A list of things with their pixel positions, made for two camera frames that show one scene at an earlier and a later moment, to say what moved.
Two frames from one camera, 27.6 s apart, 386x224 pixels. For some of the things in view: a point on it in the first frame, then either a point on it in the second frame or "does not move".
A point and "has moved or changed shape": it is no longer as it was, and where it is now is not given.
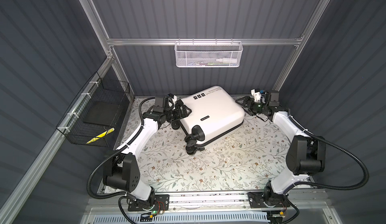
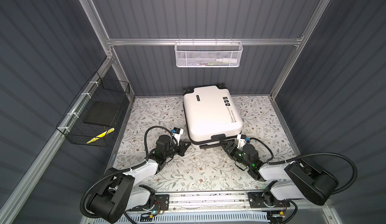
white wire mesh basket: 205,54 does not move
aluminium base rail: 299,202 does not move
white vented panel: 183,218 does not move
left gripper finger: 186,109 -> 182,146
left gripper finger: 186,115 -> 182,150
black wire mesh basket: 90,119 does not move
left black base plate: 161,203 does not move
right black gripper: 246,100 -> 231,145
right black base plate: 256,201 does not move
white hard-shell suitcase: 214,113 has moved or changed shape
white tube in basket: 227,60 does not move
